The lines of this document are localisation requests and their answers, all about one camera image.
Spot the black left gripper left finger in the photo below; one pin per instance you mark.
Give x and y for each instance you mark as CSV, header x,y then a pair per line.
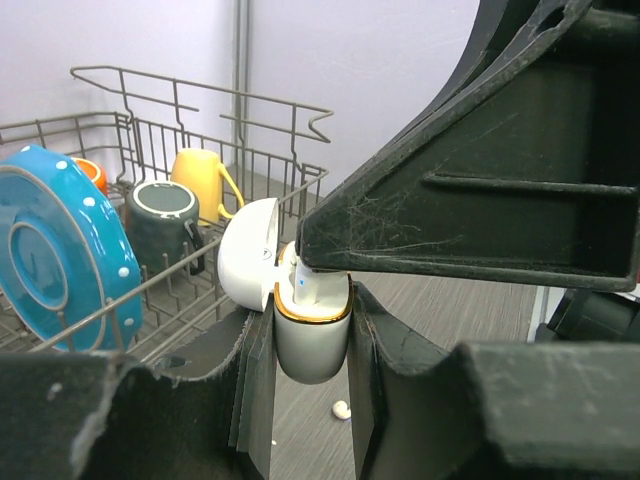
x,y
204,411

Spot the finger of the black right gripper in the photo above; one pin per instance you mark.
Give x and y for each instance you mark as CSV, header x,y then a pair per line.
x,y
523,169

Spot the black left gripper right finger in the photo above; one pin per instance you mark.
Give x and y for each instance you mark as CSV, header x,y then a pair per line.
x,y
486,410

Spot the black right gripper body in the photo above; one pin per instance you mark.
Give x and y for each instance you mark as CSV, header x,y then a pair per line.
x,y
587,315

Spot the white earbud charging case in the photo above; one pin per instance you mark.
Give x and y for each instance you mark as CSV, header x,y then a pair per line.
x,y
311,309

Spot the white earbud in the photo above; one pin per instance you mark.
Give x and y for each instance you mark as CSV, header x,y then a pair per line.
x,y
306,285

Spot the blue plastic plate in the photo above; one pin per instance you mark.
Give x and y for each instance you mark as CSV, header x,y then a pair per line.
x,y
65,257

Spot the beige earbud centre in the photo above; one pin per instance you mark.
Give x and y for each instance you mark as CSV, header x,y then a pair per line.
x,y
341,410

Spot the grey mug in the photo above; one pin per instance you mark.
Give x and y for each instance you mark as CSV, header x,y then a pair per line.
x,y
161,223

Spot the orange mug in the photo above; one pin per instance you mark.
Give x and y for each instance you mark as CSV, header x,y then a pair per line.
x,y
94,172

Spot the yellow mug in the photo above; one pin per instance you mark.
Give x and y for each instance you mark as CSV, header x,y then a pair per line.
x,y
204,173

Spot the grey wire dish rack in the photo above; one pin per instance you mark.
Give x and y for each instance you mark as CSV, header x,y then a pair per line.
x,y
257,138

